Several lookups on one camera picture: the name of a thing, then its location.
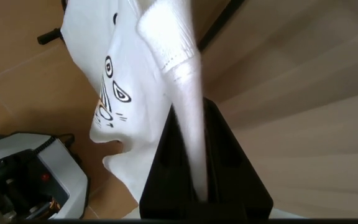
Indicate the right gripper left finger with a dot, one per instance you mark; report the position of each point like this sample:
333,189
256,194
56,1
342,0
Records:
166,186

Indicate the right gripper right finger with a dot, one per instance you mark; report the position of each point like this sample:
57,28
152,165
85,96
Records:
238,186

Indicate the white garment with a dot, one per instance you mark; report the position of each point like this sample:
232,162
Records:
135,93

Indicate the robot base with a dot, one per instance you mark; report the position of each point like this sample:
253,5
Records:
26,180

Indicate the black clothes rack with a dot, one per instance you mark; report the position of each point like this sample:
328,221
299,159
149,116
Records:
219,21

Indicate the beige curtain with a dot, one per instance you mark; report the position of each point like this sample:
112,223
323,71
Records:
291,109

